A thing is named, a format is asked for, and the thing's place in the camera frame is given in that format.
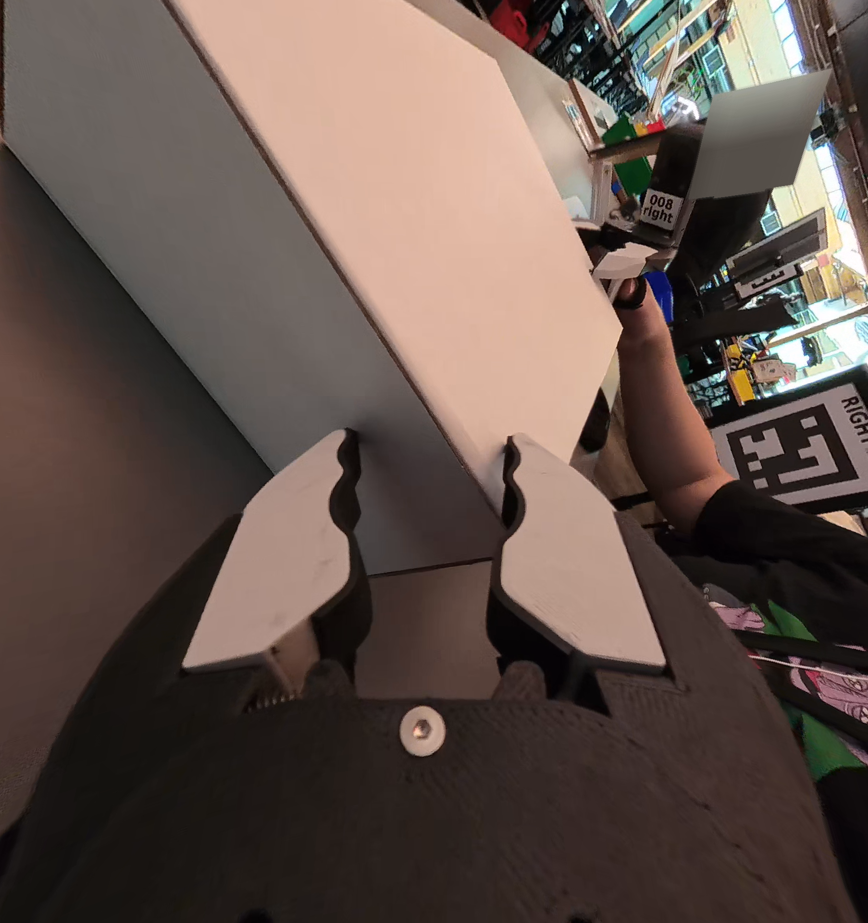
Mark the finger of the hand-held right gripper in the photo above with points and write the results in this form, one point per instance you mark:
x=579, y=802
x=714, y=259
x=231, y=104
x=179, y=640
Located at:
x=625, y=261
x=585, y=225

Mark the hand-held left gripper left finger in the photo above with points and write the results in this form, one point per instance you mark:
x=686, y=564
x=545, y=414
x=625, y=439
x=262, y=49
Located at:
x=275, y=562

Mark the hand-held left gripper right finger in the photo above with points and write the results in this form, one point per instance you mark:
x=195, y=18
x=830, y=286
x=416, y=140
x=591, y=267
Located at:
x=571, y=562

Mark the white cardboard box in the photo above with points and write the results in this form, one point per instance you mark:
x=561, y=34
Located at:
x=405, y=180

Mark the person's right forearm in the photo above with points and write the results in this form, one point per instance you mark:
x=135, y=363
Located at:
x=665, y=432

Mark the person's right hand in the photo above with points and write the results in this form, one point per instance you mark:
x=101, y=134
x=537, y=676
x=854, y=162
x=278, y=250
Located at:
x=647, y=321

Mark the green storage bin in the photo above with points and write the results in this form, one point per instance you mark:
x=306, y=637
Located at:
x=621, y=132

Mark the wooden framed white board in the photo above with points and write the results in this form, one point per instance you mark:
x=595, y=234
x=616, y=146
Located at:
x=587, y=108

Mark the black monitor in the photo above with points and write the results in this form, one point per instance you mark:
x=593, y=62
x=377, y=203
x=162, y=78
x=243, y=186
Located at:
x=780, y=241

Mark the person's printed shirt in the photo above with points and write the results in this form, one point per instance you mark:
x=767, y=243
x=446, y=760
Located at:
x=780, y=548

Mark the red crate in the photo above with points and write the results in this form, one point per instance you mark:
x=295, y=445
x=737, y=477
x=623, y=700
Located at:
x=513, y=18

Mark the black framed marker board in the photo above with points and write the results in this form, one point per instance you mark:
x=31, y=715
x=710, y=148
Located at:
x=794, y=447

